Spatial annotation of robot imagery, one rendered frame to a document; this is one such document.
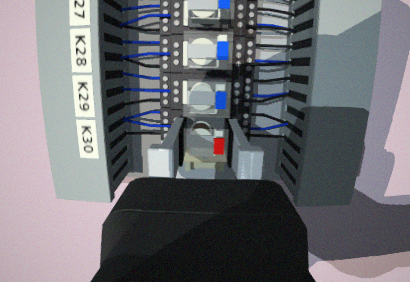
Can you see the grey relay panel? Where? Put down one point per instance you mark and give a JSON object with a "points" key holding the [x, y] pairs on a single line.
{"points": [[330, 48]]}

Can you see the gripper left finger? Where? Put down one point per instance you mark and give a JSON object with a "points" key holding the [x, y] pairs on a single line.
{"points": [[165, 158]]}

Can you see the grey relay with red button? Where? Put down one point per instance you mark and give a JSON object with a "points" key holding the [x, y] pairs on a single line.
{"points": [[205, 139]]}

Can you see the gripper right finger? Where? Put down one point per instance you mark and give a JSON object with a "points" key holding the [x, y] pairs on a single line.
{"points": [[246, 161]]}

